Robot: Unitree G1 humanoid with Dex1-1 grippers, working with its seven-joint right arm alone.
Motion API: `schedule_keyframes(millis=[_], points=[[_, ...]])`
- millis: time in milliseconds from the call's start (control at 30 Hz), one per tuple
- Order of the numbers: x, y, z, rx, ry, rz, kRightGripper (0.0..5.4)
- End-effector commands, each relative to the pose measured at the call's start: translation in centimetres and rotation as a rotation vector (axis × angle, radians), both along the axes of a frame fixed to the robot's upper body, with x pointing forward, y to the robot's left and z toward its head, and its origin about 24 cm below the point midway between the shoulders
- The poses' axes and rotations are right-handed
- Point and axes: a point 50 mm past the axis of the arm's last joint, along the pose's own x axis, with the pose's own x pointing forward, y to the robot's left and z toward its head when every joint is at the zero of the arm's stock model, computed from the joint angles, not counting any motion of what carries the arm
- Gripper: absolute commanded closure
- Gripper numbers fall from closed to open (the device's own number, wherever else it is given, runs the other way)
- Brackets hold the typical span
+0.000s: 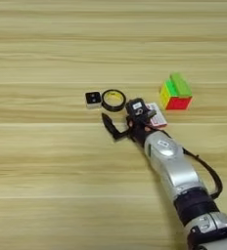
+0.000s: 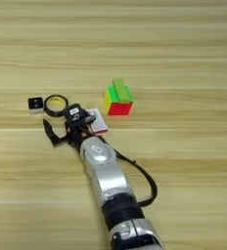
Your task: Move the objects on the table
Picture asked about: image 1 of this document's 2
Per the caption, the multicoloured puzzle cube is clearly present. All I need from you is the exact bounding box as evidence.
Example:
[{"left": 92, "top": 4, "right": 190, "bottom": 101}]
[{"left": 159, "top": 79, "right": 194, "bottom": 111}]

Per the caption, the green rectangular block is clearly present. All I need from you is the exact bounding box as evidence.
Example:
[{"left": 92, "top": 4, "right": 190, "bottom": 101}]
[{"left": 169, "top": 71, "right": 194, "bottom": 99}]

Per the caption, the pink and white small box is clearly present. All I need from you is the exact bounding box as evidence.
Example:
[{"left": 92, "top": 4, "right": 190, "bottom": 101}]
[{"left": 145, "top": 102, "right": 168, "bottom": 129}]

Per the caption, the small black and white block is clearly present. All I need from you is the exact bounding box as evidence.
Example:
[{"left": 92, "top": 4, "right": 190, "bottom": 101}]
[{"left": 84, "top": 91, "right": 103, "bottom": 109}]

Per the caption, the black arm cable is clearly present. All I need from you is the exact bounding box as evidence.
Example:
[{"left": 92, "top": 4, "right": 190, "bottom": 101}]
[{"left": 163, "top": 129, "right": 224, "bottom": 200}]

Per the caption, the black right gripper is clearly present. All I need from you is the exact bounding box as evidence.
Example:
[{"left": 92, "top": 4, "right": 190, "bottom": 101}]
[{"left": 101, "top": 108, "right": 159, "bottom": 147}]

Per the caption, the black tape ring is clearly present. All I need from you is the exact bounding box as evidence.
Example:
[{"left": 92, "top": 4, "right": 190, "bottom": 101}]
[{"left": 101, "top": 89, "right": 127, "bottom": 113}]

